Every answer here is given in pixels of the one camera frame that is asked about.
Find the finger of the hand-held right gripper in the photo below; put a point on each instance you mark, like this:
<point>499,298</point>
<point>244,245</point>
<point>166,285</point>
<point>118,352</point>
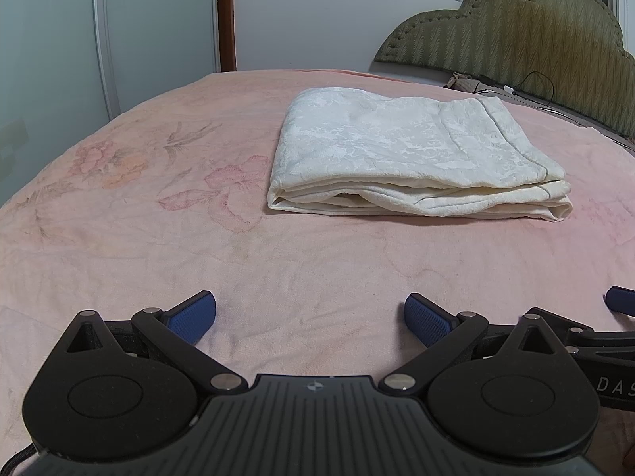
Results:
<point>607,339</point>
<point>621,300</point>

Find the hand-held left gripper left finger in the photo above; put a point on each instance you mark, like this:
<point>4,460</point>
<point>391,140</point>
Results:
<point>196,310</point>

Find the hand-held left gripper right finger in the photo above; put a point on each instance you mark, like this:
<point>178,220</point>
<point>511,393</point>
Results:
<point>426,315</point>

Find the white pants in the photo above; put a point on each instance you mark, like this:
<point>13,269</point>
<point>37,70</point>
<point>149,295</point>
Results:
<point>397,153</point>

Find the pink floral blanket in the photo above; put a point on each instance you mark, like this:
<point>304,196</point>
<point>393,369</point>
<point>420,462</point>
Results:
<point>248,258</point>

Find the patterned bed sheet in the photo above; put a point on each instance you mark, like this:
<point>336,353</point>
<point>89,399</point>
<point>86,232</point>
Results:
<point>570,114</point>

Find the olive padded headboard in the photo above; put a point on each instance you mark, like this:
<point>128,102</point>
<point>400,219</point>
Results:
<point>526,29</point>

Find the white wardrobe door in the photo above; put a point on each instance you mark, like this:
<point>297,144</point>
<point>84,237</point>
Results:
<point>99,34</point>

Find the brown wooden door frame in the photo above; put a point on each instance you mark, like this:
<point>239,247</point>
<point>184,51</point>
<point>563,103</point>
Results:
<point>225,15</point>

